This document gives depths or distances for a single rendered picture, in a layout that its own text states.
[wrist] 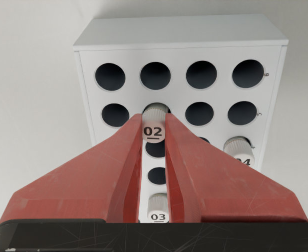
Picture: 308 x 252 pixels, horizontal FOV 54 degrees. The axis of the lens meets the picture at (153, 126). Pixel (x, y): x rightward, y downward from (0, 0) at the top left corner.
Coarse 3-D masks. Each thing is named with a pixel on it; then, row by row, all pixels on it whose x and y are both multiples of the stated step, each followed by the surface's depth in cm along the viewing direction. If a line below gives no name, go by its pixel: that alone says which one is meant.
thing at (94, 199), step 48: (96, 144) 9; (48, 192) 6; (96, 192) 6; (0, 240) 5; (48, 240) 5; (96, 240) 5; (144, 240) 5; (192, 240) 5; (240, 240) 5; (288, 240) 5
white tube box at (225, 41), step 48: (96, 48) 12; (144, 48) 12; (192, 48) 12; (240, 48) 12; (96, 96) 13; (144, 96) 13; (192, 96) 13; (240, 96) 13; (144, 144) 15; (144, 192) 17
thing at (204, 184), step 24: (168, 120) 11; (168, 144) 11; (192, 144) 8; (168, 168) 12; (192, 168) 7; (216, 168) 7; (240, 168) 7; (168, 192) 11; (192, 192) 6; (216, 192) 6; (240, 192) 6; (264, 192) 6; (288, 192) 6; (192, 216) 6; (216, 216) 5; (240, 216) 5; (264, 216) 5; (288, 216) 5
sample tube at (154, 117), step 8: (152, 104) 14; (160, 104) 14; (144, 112) 13; (152, 112) 13; (160, 112) 13; (144, 120) 13; (152, 120) 12; (160, 120) 13; (144, 128) 13; (152, 128) 13; (160, 128) 13; (144, 136) 13; (152, 136) 13; (160, 136) 13
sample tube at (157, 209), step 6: (150, 198) 17; (156, 198) 16; (162, 198) 16; (150, 204) 16; (156, 204) 16; (162, 204) 16; (150, 210) 16; (156, 210) 16; (162, 210) 16; (150, 216) 16; (156, 216) 16; (162, 216) 16; (168, 216) 16; (156, 222) 16; (162, 222) 16
